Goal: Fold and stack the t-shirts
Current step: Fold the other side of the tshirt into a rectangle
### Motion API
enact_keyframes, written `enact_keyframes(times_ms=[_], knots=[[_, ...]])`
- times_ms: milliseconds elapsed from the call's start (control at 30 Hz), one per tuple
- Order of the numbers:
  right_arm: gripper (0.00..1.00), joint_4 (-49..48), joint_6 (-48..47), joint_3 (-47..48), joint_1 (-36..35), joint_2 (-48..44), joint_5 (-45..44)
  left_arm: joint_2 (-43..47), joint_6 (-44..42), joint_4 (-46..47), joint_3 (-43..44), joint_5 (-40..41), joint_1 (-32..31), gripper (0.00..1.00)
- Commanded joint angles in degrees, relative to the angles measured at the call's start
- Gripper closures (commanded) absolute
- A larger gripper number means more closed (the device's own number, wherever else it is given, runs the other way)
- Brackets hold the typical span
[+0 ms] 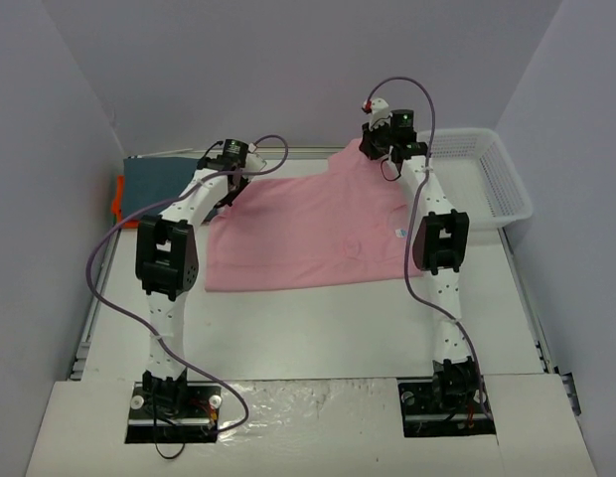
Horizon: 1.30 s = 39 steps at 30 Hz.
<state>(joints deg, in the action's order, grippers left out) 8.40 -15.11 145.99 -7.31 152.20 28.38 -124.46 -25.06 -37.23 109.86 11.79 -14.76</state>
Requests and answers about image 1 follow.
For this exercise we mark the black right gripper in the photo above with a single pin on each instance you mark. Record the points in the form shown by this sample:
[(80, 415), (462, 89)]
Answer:
[(370, 147)]

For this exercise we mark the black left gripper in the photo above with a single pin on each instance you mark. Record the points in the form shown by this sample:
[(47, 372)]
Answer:
[(236, 188)]

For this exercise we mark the pink t-shirt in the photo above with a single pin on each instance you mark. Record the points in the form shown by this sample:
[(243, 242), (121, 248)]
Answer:
[(343, 226)]

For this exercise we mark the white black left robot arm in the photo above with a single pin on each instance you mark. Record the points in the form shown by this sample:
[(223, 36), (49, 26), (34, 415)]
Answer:
[(167, 265)]

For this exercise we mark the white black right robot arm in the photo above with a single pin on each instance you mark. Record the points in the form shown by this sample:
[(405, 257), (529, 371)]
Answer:
[(436, 241)]

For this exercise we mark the folded teal blue t-shirt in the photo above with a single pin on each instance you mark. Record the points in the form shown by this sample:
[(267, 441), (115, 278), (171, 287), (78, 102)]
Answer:
[(148, 180)]

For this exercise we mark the white plastic basket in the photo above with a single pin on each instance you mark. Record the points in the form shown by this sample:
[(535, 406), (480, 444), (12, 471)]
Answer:
[(478, 177)]

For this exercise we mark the folded orange t-shirt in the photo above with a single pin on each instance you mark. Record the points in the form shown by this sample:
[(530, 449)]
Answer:
[(116, 206)]

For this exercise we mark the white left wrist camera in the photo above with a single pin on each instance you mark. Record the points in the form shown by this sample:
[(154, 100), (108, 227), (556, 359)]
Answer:
[(254, 163)]

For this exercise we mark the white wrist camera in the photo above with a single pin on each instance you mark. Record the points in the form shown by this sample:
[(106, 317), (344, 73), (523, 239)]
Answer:
[(377, 109), (254, 163)]

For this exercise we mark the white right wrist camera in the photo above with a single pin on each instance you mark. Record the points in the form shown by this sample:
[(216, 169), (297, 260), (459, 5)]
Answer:
[(377, 109)]

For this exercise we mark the aluminium back table rail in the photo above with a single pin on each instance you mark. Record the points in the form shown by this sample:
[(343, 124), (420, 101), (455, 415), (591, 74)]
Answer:
[(266, 152)]

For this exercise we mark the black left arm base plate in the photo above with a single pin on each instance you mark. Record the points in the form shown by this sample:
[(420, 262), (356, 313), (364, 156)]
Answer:
[(196, 421)]

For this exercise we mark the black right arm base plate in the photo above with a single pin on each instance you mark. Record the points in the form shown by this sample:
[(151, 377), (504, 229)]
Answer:
[(424, 416)]

